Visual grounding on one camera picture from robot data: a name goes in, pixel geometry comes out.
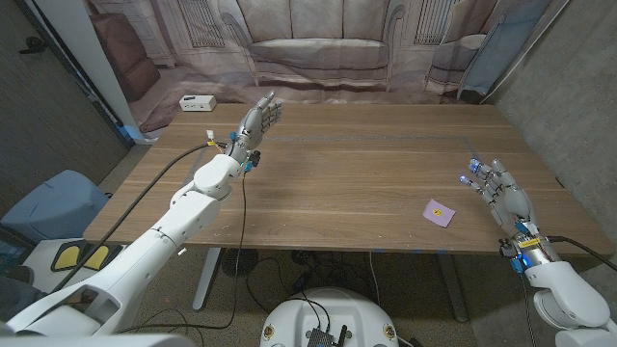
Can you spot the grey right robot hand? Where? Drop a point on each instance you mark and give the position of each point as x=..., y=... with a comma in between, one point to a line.
x=513, y=205

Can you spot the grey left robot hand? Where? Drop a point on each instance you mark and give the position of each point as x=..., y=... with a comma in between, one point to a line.
x=253, y=126

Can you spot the purple sticker with yellow dot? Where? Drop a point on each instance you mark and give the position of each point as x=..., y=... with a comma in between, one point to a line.
x=441, y=216

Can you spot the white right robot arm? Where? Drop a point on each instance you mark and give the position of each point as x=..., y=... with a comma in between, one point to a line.
x=569, y=294

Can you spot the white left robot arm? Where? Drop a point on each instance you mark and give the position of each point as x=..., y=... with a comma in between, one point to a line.
x=144, y=255

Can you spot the white power box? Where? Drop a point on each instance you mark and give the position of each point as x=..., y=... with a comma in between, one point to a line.
x=196, y=102

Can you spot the printed sofa room backdrop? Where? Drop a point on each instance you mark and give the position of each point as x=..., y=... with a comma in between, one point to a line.
x=318, y=48

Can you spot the grey table leg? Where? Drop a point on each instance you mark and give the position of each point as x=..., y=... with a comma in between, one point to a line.
x=453, y=289

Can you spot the blue tape strip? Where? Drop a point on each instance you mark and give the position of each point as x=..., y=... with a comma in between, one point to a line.
x=129, y=132

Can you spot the round black floor fan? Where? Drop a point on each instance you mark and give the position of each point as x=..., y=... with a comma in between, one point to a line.
x=248, y=262

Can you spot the white table leg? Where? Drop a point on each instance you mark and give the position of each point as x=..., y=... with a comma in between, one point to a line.
x=207, y=279

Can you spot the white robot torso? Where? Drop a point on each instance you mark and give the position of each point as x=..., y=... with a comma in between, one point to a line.
x=337, y=308

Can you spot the blue padded chair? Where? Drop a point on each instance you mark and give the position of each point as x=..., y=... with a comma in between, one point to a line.
x=53, y=207

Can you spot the black antenna module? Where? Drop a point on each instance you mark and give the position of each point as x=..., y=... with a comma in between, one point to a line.
x=320, y=337

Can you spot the black yellow foot pedal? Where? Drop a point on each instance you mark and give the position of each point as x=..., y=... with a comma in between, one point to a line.
x=70, y=258

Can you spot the person leg in jeans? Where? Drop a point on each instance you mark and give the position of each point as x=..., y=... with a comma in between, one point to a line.
x=14, y=299

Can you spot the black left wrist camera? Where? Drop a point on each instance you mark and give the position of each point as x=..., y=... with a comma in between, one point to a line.
x=254, y=157

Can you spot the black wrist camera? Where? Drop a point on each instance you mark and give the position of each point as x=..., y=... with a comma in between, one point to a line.
x=254, y=157
x=507, y=249

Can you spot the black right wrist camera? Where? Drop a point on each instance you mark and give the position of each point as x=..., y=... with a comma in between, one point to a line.
x=507, y=249

